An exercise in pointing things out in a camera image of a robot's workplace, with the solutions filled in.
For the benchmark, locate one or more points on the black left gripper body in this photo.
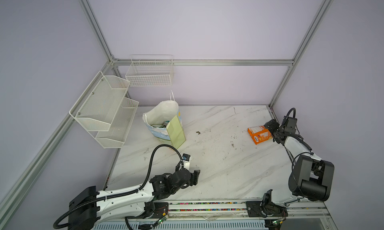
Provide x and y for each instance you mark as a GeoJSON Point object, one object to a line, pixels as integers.
{"type": "Point", "coordinates": [189, 182]}

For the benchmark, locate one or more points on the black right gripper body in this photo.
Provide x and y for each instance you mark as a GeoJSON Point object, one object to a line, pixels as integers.
{"type": "Point", "coordinates": [280, 130]}

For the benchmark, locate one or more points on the orange snack box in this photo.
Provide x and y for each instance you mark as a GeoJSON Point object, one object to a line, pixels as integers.
{"type": "Point", "coordinates": [259, 134]}

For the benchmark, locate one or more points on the white green paper bag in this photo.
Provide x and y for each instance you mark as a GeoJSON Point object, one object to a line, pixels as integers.
{"type": "Point", "coordinates": [165, 123]}

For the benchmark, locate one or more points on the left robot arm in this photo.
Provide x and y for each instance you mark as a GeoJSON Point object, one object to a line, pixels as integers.
{"type": "Point", "coordinates": [126, 197]}

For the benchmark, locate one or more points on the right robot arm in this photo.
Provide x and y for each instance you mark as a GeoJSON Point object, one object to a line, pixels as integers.
{"type": "Point", "coordinates": [311, 177]}

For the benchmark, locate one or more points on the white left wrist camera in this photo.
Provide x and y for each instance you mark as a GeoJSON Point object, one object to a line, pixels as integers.
{"type": "Point", "coordinates": [186, 161]}

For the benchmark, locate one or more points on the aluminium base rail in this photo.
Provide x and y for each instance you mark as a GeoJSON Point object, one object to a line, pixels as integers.
{"type": "Point", "coordinates": [237, 209]}

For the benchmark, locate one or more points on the white mesh wall shelf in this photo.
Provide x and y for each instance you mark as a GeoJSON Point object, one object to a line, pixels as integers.
{"type": "Point", "coordinates": [105, 111]}

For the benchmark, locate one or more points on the white wire wall basket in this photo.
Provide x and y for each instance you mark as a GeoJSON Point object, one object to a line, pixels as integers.
{"type": "Point", "coordinates": [151, 71]}

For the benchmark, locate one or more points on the right rear frame post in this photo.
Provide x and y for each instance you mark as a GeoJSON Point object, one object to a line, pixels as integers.
{"type": "Point", "coordinates": [319, 16]}

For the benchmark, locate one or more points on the aluminium frame post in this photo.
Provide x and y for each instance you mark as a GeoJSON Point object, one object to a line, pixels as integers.
{"type": "Point", "coordinates": [91, 17]}

